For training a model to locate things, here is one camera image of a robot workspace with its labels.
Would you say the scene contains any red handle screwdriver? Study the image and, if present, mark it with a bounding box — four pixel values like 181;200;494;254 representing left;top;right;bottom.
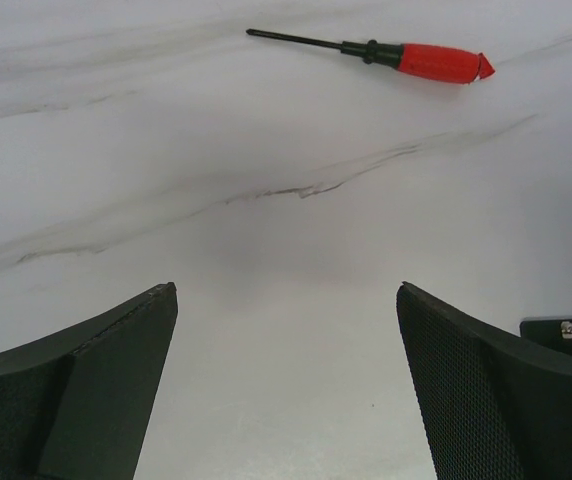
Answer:
246;29;479;85

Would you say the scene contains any black fuse box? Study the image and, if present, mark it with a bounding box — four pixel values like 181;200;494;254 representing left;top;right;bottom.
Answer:
519;317;572;356

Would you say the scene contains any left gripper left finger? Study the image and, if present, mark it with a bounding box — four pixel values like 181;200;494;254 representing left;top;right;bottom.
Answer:
0;283;178;479

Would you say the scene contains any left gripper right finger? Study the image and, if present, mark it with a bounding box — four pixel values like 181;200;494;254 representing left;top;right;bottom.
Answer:
396;283;572;479

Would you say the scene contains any small red fuse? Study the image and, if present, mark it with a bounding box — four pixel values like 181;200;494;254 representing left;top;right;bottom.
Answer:
477;53;495;80

